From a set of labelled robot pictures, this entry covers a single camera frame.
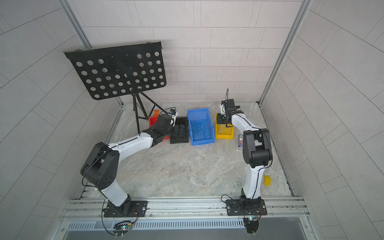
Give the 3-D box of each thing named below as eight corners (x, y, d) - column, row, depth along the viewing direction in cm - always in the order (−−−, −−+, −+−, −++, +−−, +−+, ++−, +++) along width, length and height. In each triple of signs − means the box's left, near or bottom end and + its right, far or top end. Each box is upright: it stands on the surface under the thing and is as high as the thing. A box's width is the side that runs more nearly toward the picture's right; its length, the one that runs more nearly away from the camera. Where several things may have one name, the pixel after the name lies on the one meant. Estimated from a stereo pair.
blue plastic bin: (192, 147, 95) (192, 140, 87) (187, 116, 111) (186, 107, 103) (214, 144, 96) (216, 136, 89) (206, 113, 113) (207, 104, 105)
